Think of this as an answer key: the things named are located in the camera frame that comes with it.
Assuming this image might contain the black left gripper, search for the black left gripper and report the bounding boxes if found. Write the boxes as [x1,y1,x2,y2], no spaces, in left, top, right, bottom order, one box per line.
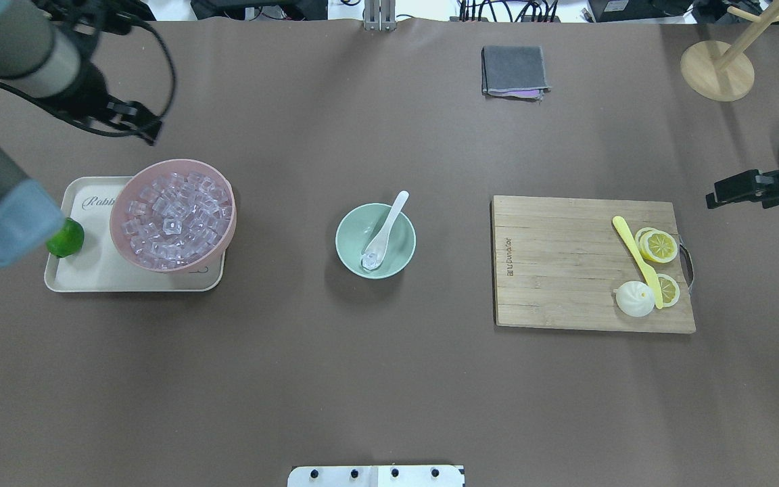
[51,62,163,147]

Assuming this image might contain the clear ice cubes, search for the clear ice cubes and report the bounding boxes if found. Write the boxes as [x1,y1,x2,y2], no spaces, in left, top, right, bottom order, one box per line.
[112,170,234,271]

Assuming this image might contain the single clear ice cube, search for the single clear ice cube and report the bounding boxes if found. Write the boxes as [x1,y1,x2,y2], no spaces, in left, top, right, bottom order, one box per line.
[360,252,383,271]

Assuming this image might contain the white ceramic spoon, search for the white ceramic spoon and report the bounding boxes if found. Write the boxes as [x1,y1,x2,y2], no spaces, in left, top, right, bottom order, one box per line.
[362,190,409,259]

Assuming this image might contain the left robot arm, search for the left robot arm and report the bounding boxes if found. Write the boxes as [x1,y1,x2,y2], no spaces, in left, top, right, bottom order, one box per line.
[0,1,176,267]

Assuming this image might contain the pink bowl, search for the pink bowl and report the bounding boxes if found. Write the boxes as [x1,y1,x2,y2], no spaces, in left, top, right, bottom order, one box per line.
[109,158,237,274]

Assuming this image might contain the mint green bowl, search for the mint green bowl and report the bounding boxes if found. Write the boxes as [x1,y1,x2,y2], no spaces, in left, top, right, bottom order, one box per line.
[335,202,417,280]

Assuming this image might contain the wooden mug tree stand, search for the wooden mug tree stand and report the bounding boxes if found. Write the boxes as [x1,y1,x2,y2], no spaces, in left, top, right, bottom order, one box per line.
[680,1,779,102]

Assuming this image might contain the front lemon slice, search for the front lemon slice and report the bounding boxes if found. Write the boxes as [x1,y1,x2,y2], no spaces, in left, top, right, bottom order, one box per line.
[634,227,679,263]

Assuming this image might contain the lemon slice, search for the lemon slice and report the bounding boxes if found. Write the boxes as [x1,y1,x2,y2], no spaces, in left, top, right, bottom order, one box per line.
[657,273,681,309]
[634,227,679,263]

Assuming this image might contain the green lime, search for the green lime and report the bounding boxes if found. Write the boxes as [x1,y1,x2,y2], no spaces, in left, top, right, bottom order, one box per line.
[45,218,85,258]

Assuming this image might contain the back lemon slice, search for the back lemon slice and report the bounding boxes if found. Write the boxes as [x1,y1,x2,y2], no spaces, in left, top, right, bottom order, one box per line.
[657,273,681,309]

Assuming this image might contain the yellow plastic knife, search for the yellow plastic knife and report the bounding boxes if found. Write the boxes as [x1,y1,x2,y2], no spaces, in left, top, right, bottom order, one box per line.
[612,215,664,309]

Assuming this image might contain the cream plastic tray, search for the cream plastic tray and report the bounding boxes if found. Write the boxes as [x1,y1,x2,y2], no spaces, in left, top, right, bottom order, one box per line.
[44,176,226,293]

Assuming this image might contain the white steamed bun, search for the white steamed bun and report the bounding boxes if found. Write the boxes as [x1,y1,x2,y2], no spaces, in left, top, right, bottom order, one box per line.
[614,281,656,318]

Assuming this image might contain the bamboo cutting board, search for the bamboo cutting board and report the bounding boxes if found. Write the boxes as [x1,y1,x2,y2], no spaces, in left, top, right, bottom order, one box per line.
[491,196,697,335]

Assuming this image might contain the grey folded cloth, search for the grey folded cloth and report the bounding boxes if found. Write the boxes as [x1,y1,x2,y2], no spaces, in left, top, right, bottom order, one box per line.
[480,45,552,101]

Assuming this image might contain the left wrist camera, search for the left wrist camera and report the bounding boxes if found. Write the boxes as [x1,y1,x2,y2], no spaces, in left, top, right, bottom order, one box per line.
[34,1,156,36]

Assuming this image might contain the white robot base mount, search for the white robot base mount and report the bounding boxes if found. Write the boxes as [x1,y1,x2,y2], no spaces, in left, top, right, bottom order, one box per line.
[287,463,466,486]

